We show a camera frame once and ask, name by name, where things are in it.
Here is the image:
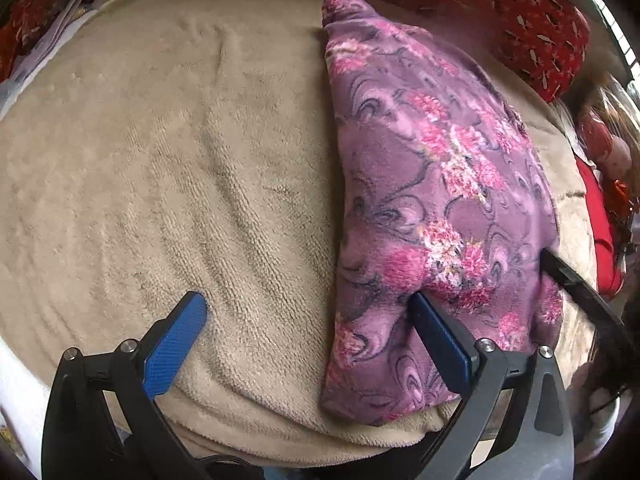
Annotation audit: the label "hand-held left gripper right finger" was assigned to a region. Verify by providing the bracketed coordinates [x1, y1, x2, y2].
[409, 291, 576, 480]

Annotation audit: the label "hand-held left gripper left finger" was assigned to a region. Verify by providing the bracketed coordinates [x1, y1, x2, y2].
[41, 291, 221, 480]

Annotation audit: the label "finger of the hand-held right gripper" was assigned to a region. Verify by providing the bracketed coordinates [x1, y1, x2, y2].
[541, 247, 630, 361]

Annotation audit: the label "purple floral pillow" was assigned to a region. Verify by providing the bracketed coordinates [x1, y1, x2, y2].
[320, 0, 565, 415]

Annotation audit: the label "beige terry blanket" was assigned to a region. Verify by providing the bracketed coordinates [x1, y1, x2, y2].
[0, 0, 601, 453]

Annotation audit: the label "red patterned cushion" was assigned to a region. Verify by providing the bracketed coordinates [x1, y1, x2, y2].
[140, 0, 591, 103]

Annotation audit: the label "white papers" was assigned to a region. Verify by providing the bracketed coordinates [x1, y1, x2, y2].
[0, 0, 103, 116]

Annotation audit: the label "grey metal frame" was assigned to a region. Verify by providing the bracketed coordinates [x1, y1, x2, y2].
[545, 0, 640, 81]

